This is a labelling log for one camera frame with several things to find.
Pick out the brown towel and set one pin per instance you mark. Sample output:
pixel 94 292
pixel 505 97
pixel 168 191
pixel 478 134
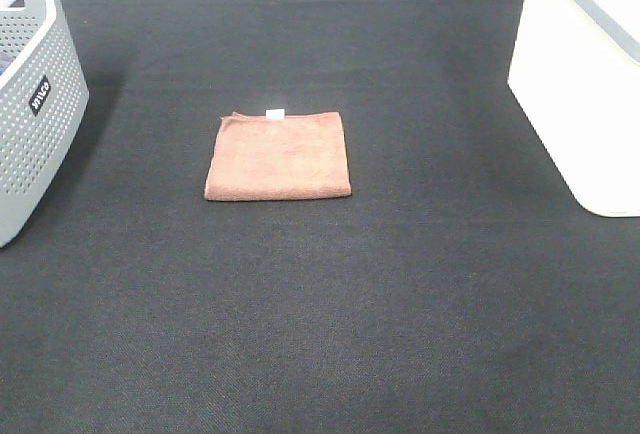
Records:
pixel 297 157

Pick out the black table cloth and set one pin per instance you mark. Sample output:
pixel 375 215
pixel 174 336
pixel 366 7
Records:
pixel 460 289

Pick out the white storage box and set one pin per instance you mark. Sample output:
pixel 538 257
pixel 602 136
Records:
pixel 575 73

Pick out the grey perforated plastic basket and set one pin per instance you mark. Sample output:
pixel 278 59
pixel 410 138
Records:
pixel 43 99

